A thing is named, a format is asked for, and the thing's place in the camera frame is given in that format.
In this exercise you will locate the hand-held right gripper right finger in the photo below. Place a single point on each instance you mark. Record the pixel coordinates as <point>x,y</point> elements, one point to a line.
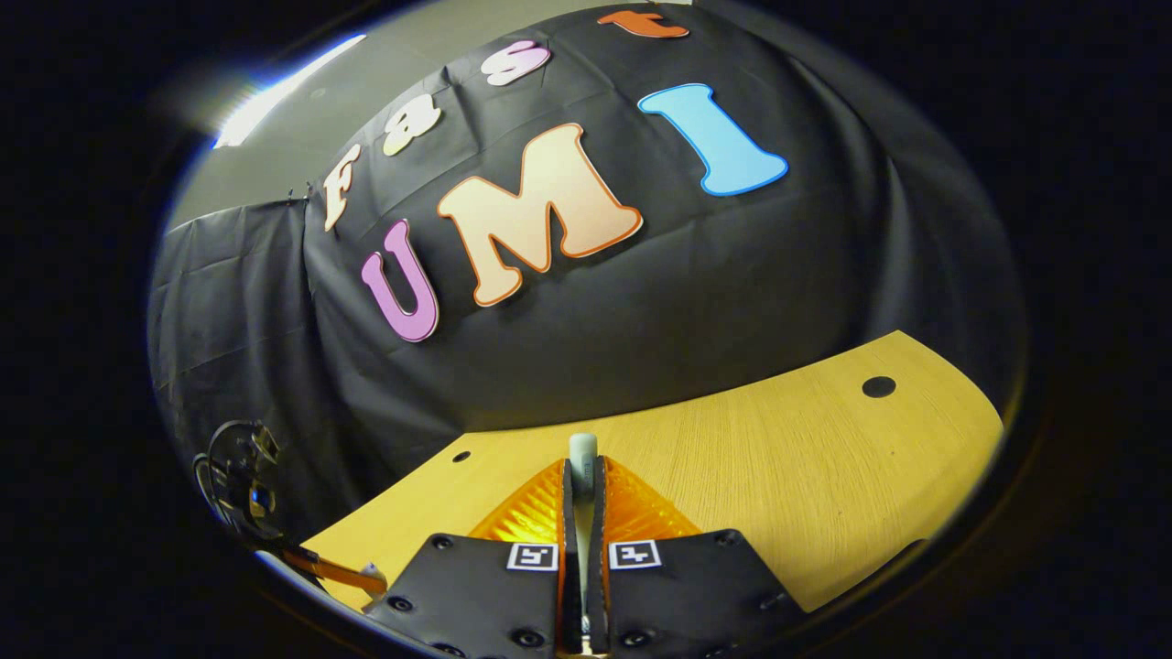
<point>687,595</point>

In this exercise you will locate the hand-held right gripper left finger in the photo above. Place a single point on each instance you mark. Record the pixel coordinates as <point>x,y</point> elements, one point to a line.
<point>476,595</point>

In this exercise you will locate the wooden desktop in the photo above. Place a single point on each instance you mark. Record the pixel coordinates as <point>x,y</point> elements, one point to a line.
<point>824,458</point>

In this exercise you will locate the black backdrop cloth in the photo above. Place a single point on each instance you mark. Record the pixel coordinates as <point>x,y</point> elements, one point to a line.
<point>696,302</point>

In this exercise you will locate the white toothbrush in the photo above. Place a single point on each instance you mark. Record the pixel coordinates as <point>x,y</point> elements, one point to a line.
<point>583,450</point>

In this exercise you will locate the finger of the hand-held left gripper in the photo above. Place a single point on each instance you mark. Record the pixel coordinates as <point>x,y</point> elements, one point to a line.
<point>339,572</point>

